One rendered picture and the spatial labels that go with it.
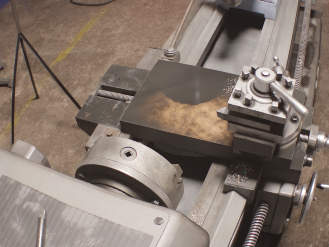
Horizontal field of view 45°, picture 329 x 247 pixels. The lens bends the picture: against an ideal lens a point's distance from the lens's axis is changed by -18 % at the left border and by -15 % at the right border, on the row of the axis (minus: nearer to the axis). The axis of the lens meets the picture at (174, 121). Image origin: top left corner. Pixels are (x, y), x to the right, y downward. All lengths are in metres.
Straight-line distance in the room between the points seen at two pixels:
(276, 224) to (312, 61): 1.28
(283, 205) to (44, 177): 0.88
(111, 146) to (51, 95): 2.14
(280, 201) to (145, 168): 0.61
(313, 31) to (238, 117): 1.76
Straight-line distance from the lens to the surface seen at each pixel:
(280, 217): 1.53
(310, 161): 1.66
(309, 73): 2.49
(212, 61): 1.96
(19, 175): 0.84
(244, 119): 1.20
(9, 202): 0.81
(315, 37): 2.83
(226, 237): 1.27
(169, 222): 0.72
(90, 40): 3.53
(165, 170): 0.99
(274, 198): 1.43
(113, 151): 0.98
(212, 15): 2.06
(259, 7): 2.07
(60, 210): 0.76
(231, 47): 2.06
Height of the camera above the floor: 1.95
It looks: 46 degrees down
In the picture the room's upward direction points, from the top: 6 degrees counter-clockwise
